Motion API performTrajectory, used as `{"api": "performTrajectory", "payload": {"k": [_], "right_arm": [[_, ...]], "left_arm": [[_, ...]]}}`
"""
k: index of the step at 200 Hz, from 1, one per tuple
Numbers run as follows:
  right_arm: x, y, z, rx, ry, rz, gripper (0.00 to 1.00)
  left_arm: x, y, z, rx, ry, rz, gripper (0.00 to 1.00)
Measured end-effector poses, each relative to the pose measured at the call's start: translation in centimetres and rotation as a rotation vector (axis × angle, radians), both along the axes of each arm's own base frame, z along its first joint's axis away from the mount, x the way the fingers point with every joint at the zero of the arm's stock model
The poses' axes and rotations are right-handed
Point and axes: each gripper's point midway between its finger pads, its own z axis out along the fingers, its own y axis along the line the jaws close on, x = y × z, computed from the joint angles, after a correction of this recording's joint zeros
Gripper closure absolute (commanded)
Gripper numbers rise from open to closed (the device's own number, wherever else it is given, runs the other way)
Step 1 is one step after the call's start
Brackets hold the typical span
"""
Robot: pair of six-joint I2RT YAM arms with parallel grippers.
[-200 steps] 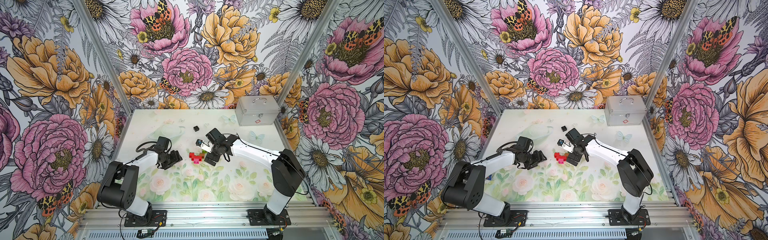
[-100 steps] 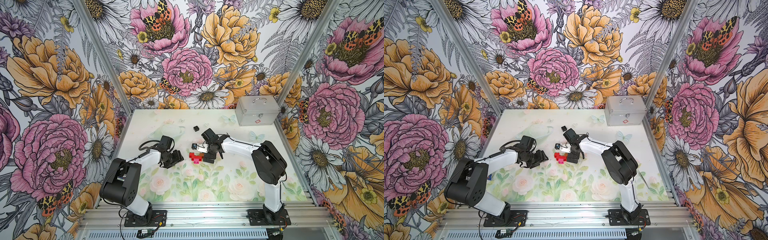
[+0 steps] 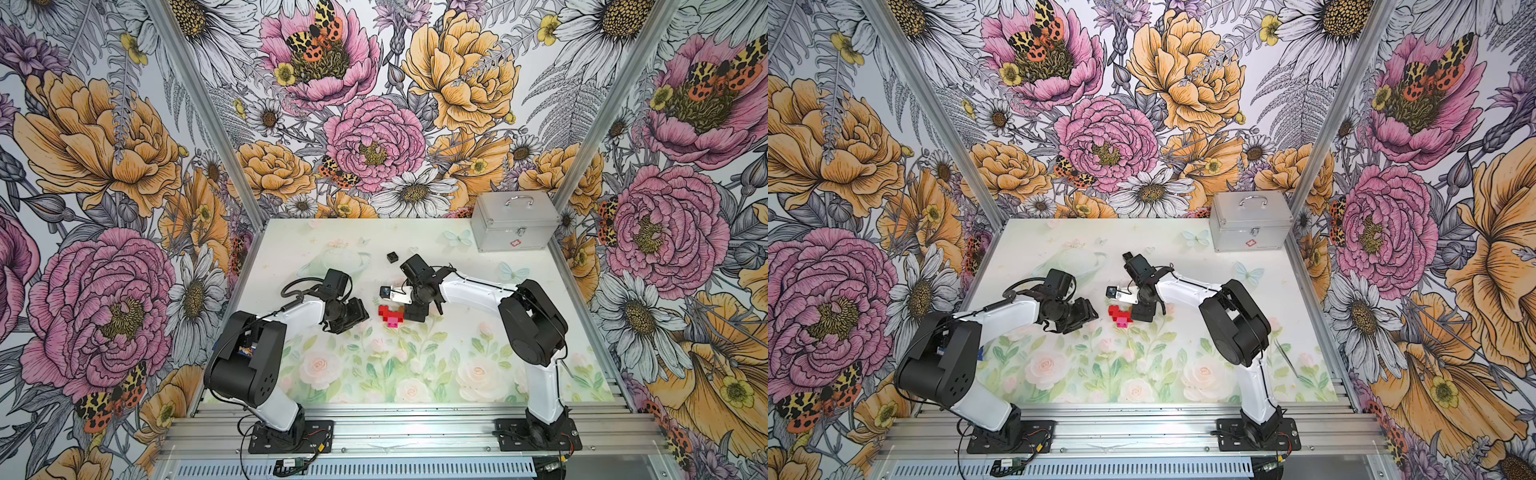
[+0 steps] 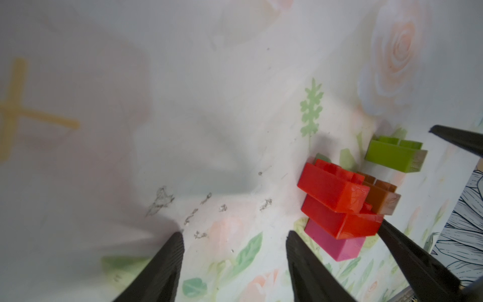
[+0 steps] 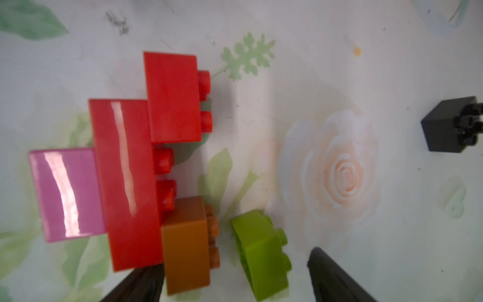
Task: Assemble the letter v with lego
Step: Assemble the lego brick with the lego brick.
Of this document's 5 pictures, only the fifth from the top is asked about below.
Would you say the black lego brick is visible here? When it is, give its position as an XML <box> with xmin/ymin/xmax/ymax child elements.
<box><xmin>421</xmin><ymin>96</ymin><xmax>482</xmax><ymax>153</ymax></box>

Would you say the long red lego brick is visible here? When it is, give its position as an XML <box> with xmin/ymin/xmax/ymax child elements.
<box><xmin>89</xmin><ymin>99</ymin><xmax>163</xmax><ymax>272</ymax></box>

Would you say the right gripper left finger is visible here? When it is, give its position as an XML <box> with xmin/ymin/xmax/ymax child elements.
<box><xmin>101</xmin><ymin>264</ymin><xmax>165</xmax><ymax>302</ymax></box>

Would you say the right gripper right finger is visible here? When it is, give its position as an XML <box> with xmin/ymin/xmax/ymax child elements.
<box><xmin>307</xmin><ymin>247</ymin><xmax>376</xmax><ymax>302</ymax></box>

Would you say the magenta lego brick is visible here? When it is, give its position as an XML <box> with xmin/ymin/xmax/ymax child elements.
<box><xmin>28</xmin><ymin>148</ymin><xmax>106</xmax><ymax>243</ymax></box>

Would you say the small red lego brick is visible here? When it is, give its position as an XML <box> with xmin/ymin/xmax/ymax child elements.
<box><xmin>143</xmin><ymin>52</ymin><xmax>213</xmax><ymax>144</ymax></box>

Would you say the green lego brick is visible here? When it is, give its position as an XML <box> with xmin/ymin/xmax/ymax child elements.
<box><xmin>230</xmin><ymin>210</ymin><xmax>292</xmax><ymax>301</ymax></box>

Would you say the orange lego brick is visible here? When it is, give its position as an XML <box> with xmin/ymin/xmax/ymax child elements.
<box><xmin>161</xmin><ymin>196</ymin><xmax>220</xmax><ymax>296</ymax></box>

